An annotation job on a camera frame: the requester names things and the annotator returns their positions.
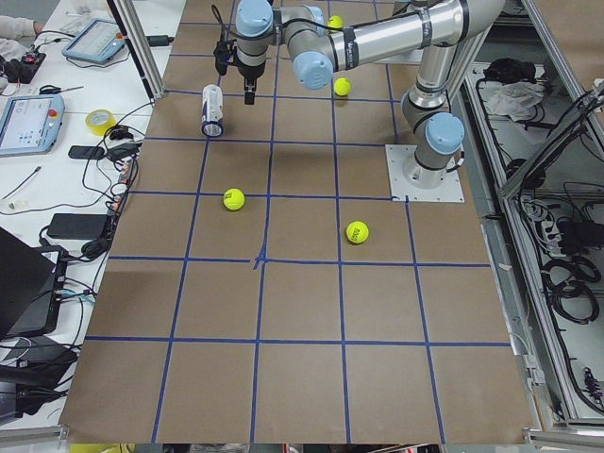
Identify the white crumpled cloth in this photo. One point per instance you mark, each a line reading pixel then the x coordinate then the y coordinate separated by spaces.
pixel 517 100

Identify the near teach pendant tablet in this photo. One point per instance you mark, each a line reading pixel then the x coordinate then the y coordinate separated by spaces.
pixel 30 124

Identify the black electronics box red button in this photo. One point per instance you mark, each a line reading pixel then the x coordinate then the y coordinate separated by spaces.
pixel 24 69

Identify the black power adapter brick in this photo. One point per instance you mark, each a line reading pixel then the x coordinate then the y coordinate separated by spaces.
pixel 77 226

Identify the aluminium frame post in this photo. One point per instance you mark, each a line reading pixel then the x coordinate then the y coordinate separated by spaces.
pixel 126 17

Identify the teach pendant tablet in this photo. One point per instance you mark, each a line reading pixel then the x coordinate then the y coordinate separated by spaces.
pixel 30 124
pixel 98 42

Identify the yellow tennis ball near base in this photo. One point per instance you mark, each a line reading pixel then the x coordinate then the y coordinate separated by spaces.
pixel 342 86

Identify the black smartphone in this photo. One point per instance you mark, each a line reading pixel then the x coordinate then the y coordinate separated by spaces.
pixel 86 152

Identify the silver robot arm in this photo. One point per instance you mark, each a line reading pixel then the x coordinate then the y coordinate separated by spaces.
pixel 434 29

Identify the black laptop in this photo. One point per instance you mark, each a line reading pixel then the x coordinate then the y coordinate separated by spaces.
pixel 31 281

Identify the yellow tape roll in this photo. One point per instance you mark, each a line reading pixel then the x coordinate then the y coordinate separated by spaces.
pixel 100 121

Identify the yellow tennis ball printed logo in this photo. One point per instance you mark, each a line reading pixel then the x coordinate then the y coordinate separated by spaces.
pixel 357 232

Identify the far yellow tennis ball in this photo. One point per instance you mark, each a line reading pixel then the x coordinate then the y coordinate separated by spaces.
pixel 335 23

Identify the black small adapter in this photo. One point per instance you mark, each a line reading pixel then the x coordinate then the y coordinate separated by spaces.
pixel 159 40

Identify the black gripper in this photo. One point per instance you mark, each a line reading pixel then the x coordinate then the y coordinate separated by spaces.
pixel 248 72

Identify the far teach pendant tablet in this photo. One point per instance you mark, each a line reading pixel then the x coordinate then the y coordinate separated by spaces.
pixel 98 42

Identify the clear tennis ball can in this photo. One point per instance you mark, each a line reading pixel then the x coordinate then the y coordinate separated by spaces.
pixel 212 111

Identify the yellow tennis ball left centre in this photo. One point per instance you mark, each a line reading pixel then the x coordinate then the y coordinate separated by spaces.
pixel 233 199

